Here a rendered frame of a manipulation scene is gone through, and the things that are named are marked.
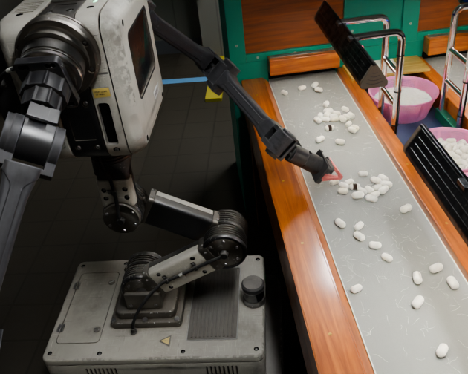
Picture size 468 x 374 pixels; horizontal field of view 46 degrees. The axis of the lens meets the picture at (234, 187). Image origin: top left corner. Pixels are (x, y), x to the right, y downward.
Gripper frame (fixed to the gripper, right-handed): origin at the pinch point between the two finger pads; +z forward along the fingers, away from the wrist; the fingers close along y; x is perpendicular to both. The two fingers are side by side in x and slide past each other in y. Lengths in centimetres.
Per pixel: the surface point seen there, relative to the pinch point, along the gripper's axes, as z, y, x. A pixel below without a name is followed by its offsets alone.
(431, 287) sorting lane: 8.3, -46.8, -4.4
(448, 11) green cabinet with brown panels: 47, 83, -55
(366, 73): -12.1, 6.9, -29.6
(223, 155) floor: 31, 144, 82
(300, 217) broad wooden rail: -12.1, -14.8, 10.5
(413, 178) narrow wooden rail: 17.5, -5.1, -12.7
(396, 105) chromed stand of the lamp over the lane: 17.7, 26.3, -22.1
